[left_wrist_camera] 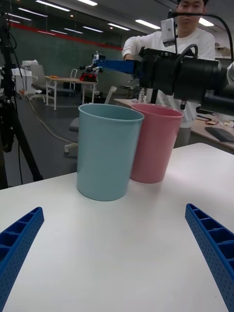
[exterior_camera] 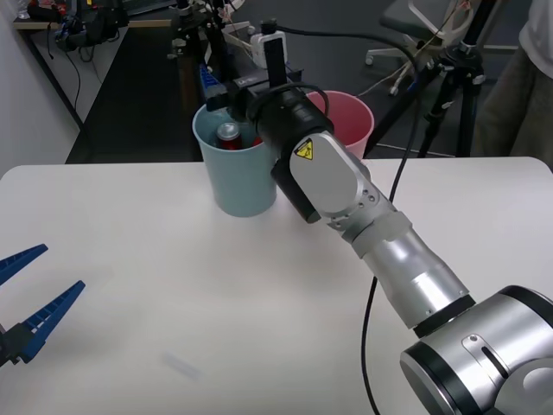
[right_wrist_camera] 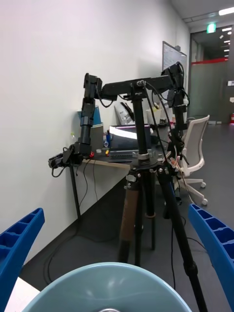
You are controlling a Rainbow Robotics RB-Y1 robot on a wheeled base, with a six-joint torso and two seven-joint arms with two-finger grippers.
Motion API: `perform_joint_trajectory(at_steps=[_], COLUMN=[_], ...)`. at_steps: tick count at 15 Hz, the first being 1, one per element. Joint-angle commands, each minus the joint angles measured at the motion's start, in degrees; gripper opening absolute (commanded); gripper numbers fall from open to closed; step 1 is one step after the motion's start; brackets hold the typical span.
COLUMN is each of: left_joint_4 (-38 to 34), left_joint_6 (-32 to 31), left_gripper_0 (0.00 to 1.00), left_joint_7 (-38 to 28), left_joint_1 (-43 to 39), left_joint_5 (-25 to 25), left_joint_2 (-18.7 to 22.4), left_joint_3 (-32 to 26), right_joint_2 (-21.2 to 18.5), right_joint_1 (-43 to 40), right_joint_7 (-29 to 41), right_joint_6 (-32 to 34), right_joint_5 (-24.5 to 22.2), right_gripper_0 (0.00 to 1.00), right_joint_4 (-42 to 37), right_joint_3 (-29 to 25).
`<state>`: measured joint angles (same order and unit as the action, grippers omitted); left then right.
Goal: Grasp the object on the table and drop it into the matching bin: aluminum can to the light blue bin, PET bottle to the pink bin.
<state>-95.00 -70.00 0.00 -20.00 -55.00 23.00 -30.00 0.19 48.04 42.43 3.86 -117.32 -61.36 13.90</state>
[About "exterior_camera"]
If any black camera tripod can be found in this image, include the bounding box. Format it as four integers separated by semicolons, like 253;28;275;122
167;0;238;95
365;0;492;159

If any wood-edged desk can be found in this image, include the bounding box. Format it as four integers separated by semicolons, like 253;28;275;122
12;0;174;127

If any pale grey wrist camera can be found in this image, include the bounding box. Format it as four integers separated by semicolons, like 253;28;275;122
250;18;289;90

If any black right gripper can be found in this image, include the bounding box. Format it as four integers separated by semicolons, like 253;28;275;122
198;61;306;121

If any white floor cable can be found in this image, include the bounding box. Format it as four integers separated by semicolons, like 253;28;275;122
357;16;459;98

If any grey office chair white base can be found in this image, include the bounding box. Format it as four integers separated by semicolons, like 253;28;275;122
365;0;477;98

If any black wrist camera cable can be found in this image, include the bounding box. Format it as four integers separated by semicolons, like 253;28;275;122
258;18;419;415

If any pink plastic bin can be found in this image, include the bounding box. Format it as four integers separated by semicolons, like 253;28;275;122
303;89;375;162

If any person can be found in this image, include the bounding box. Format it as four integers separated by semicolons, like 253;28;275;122
476;0;553;158

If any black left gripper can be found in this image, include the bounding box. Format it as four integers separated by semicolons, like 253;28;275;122
0;243;86;369

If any pale blue plastic bin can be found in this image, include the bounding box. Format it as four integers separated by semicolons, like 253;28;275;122
191;103;280;219

